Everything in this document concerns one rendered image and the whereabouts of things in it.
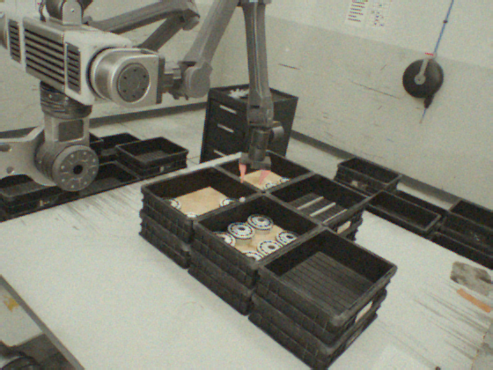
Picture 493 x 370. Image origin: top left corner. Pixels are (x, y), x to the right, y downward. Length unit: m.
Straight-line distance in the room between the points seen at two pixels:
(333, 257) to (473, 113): 3.15
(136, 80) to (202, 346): 0.80
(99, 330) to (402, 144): 3.93
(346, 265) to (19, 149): 1.13
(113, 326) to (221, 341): 0.33
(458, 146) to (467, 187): 0.41
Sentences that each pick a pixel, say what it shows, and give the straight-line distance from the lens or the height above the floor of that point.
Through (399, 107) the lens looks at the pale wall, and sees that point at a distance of 4.75.
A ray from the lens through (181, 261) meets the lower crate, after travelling 1.61.
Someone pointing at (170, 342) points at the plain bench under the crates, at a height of 0.70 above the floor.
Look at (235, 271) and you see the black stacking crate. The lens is 1.42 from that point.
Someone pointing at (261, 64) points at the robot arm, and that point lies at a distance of 1.38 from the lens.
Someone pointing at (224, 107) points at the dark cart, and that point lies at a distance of 3.25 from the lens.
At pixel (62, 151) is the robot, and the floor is 1.19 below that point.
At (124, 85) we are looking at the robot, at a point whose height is 1.45.
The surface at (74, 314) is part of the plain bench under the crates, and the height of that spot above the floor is 0.70.
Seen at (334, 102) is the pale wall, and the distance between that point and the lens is 5.05.
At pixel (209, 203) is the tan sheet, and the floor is 0.83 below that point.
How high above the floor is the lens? 1.71
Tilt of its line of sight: 26 degrees down
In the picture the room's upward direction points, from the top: 10 degrees clockwise
